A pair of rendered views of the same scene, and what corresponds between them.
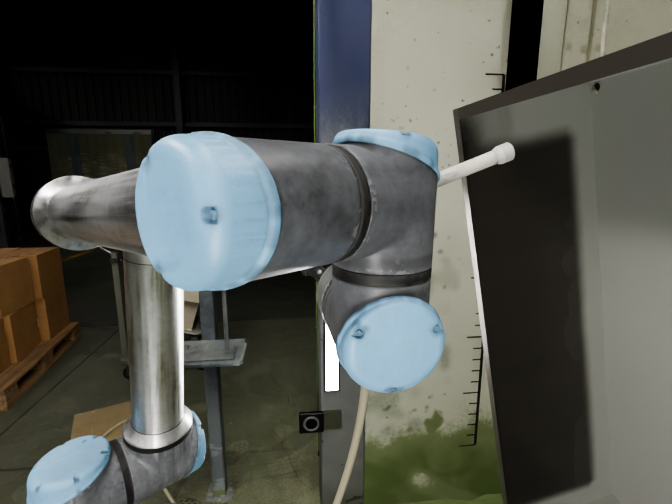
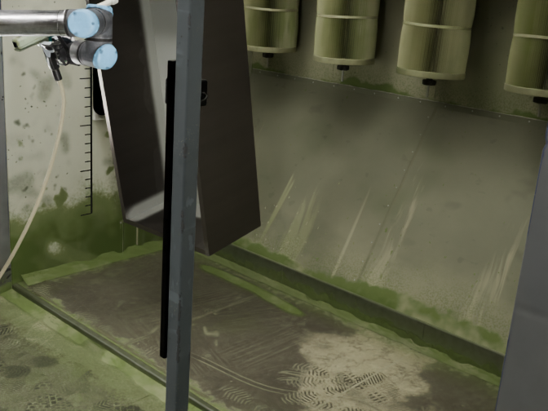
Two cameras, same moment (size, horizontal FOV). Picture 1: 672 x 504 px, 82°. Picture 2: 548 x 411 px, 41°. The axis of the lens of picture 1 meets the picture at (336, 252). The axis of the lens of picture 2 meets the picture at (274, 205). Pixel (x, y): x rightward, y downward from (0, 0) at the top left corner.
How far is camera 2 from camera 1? 2.37 m
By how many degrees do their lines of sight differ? 41
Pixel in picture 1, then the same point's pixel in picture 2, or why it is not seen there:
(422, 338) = (113, 54)
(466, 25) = not seen: outside the picture
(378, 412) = (19, 193)
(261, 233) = (97, 26)
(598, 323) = (159, 91)
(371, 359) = (103, 59)
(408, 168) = (108, 14)
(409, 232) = (109, 28)
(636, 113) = not seen: outside the picture
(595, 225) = (152, 35)
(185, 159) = (87, 15)
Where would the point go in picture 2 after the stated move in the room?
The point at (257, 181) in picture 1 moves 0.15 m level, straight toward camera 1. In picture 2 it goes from (96, 18) to (126, 22)
